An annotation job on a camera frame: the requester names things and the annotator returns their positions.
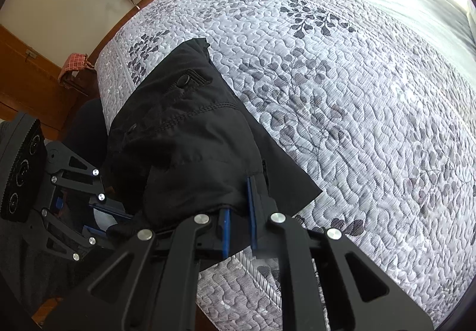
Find black pants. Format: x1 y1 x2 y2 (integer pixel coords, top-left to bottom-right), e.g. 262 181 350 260
108 39 320 232

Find red checked cloth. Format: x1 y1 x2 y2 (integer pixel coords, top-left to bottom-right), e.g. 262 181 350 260
57 53 95 84

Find grey quilted floral bedspread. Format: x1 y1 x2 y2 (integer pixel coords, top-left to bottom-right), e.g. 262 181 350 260
96 0 475 328

